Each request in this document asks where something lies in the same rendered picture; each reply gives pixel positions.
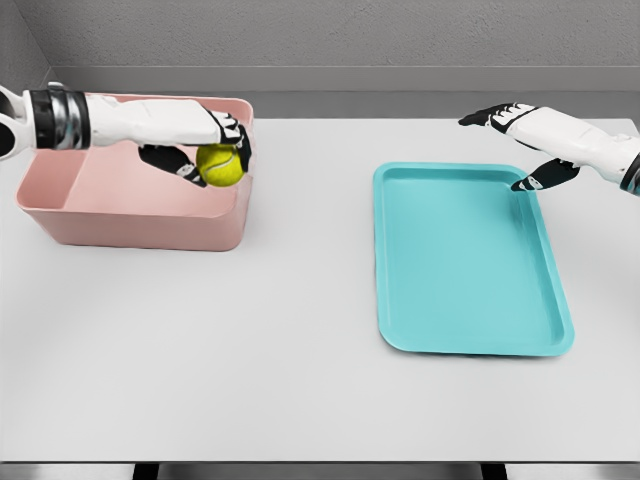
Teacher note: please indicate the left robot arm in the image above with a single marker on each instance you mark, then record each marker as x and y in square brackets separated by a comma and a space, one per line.
[55, 120]

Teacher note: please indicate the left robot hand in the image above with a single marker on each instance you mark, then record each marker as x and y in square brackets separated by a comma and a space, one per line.
[180, 124]

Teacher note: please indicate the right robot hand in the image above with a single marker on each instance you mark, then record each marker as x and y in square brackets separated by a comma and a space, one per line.
[540, 131]

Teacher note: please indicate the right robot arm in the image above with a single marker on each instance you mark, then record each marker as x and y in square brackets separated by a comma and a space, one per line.
[612, 152]

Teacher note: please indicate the blue plastic tray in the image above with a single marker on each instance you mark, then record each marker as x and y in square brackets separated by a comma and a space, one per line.
[470, 260]

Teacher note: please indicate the pink plastic basket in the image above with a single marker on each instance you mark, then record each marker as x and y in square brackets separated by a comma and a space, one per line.
[135, 205]

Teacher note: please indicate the yellow tennis ball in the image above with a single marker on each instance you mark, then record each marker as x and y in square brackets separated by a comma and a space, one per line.
[220, 165]

